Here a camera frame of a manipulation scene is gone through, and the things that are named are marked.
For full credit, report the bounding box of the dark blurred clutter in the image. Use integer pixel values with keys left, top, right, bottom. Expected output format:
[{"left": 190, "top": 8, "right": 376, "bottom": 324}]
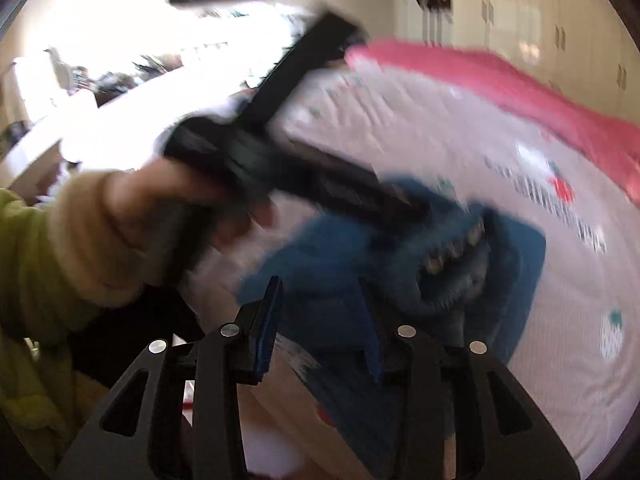
[{"left": 72, "top": 54, "right": 183, "bottom": 98}]

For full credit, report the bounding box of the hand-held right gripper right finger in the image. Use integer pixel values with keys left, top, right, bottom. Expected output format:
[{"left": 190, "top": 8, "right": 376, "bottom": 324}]
[{"left": 357, "top": 280, "right": 581, "bottom": 480}]

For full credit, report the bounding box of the person's left hand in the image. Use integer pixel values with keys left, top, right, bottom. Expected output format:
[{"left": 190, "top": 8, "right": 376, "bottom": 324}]
[{"left": 106, "top": 156, "right": 277, "bottom": 259}]

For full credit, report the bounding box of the strawberry printed blanket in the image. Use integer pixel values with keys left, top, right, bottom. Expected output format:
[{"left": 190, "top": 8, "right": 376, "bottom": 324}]
[{"left": 195, "top": 60, "right": 640, "bottom": 480}]

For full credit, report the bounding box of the person's green jacket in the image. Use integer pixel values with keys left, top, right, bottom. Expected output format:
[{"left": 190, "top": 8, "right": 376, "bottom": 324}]
[{"left": 0, "top": 320, "right": 113, "bottom": 463}]

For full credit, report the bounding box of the white wardrobe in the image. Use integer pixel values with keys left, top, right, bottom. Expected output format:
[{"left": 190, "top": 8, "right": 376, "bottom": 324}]
[{"left": 450, "top": 0, "right": 640, "bottom": 126}]

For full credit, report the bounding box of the person's black trouser leg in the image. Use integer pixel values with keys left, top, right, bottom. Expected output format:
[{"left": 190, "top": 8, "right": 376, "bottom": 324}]
[{"left": 65, "top": 280, "right": 207, "bottom": 392}]

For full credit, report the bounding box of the pink quilt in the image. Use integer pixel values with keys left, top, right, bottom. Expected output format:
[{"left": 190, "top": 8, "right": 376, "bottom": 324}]
[{"left": 345, "top": 39, "right": 640, "bottom": 197}]

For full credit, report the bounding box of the person's left forearm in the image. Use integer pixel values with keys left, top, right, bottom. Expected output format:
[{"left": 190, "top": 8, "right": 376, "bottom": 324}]
[{"left": 0, "top": 170, "right": 156, "bottom": 343}]

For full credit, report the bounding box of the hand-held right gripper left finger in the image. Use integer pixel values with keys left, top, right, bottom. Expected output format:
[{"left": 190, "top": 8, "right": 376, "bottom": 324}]
[{"left": 52, "top": 275, "right": 286, "bottom": 480}]

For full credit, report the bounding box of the blue denim pants lace trim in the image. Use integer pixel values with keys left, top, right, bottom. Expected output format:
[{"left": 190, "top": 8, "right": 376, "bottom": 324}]
[{"left": 239, "top": 174, "right": 548, "bottom": 480}]

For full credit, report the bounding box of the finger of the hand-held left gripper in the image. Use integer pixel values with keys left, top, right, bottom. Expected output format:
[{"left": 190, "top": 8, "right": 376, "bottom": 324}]
[{"left": 320, "top": 151, "right": 427, "bottom": 224}]

